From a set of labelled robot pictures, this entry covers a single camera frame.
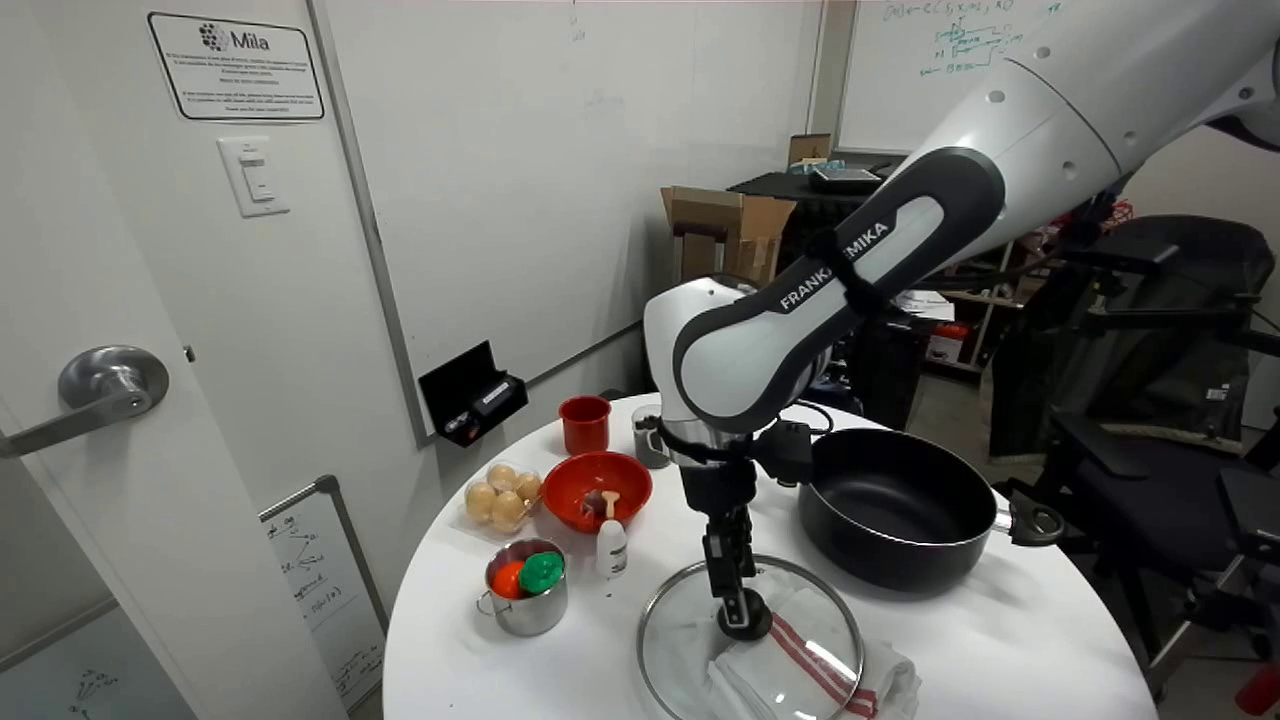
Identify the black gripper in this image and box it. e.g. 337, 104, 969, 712
681, 453, 755, 602

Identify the glass pot lid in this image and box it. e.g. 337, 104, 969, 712
635, 557, 862, 720

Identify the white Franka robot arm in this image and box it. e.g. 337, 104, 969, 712
645, 0, 1280, 605

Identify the black cooking pot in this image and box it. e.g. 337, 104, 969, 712
752, 421, 1065, 593

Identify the white red-striped dish towel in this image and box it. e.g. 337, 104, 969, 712
706, 615, 920, 720

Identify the clear cup with dark contents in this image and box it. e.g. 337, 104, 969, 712
633, 415, 669, 467

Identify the red plastic bowl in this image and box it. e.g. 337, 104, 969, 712
541, 453, 651, 538

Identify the red mug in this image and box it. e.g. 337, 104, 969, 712
558, 396, 611, 456

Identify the metal cup with colourful items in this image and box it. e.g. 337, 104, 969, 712
475, 540, 569, 638

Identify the pile of beige eggs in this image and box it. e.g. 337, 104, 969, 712
464, 463, 541, 531

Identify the cardboard box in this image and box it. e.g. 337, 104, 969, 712
660, 189, 793, 290

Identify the small whiteboard on floor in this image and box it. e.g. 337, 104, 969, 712
261, 476, 387, 712

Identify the black office chair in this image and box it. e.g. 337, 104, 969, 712
990, 217, 1274, 680

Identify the wall whiteboard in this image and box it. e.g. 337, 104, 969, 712
837, 0, 1083, 159

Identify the white light switch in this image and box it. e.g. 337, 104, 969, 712
215, 138, 283, 219

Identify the silver door lever handle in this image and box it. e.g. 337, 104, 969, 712
0, 343, 168, 460

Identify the white wall poster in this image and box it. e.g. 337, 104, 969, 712
147, 11, 323, 120

